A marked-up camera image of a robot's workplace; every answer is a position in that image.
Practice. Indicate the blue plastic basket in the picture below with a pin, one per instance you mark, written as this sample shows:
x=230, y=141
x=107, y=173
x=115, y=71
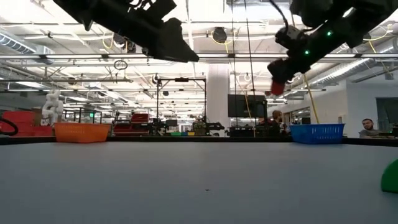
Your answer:
x=316, y=133

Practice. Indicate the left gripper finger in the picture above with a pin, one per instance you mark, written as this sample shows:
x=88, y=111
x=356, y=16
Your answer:
x=174, y=46

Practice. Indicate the small green bin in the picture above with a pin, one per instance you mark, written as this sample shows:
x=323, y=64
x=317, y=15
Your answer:
x=176, y=134

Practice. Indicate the dark window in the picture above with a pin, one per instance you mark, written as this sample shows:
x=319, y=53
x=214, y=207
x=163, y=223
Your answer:
x=387, y=112

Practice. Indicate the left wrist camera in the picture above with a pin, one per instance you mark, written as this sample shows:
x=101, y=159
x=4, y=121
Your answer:
x=155, y=7

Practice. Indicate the black table frame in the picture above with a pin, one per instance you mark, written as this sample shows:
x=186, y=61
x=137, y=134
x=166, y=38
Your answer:
x=242, y=139

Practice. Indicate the small hanging reel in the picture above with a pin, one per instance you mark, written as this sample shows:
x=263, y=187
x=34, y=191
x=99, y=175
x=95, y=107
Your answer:
x=247, y=77
x=155, y=78

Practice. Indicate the black monitor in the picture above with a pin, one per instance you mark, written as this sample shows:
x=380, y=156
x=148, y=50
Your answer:
x=245, y=105

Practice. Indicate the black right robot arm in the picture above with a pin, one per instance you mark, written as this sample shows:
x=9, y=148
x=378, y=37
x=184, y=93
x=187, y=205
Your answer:
x=357, y=18

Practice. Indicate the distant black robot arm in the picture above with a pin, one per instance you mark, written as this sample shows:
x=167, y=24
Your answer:
x=214, y=126

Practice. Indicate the white column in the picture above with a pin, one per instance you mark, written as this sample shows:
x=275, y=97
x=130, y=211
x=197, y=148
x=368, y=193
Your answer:
x=217, y=93

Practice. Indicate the black frame rig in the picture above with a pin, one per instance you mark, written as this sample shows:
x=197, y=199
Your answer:
x=157, y=102

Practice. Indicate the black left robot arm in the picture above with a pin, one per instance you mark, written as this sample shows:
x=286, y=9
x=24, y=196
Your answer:
x=74, y=7

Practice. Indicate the ceiling air duct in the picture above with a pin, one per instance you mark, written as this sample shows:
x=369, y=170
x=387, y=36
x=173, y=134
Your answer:
x=15, y=43

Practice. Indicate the orange plastic basket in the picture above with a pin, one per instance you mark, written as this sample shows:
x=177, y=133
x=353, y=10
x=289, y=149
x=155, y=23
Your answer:
x=81, y=133

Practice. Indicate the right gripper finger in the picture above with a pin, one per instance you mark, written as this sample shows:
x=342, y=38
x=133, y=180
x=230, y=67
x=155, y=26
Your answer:
x=275, y=71
x=289, y=71

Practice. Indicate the red storage crate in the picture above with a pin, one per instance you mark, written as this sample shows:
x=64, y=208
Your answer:
x=31, y=130
x=18, y=116

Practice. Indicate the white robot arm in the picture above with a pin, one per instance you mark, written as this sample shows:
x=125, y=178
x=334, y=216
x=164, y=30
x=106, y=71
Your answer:
x=52, y=107

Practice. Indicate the small yellow bin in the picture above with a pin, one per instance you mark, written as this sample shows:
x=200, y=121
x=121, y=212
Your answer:
x=191, y=133

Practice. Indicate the red toolbox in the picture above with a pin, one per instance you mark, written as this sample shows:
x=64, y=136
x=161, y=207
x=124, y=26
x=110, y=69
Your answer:
x=140, y=118

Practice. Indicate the person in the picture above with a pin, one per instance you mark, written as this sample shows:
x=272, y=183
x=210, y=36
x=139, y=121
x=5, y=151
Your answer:
x=369, y=126
x=277, y=124

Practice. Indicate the green half-round block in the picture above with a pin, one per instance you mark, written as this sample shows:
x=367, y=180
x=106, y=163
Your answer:
x=391, y=177

